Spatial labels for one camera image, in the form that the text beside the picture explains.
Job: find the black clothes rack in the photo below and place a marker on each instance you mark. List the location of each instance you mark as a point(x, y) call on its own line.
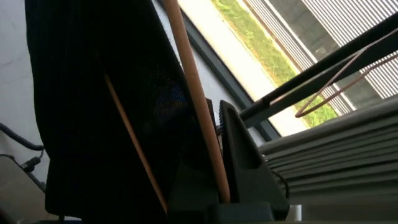
point(311, 81)

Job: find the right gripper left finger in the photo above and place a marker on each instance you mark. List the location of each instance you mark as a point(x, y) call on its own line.
point(196, 189)

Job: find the pink clothes hanger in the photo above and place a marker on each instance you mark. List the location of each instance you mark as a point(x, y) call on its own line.
point(298, 115)
point(198, 102)

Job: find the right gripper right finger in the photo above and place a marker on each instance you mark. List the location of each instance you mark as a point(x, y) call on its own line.
point(245, 183)

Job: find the black garment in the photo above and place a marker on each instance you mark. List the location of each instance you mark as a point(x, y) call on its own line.
point(93, 109)

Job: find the grey curtain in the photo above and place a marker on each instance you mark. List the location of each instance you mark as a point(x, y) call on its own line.
point(342, 155)

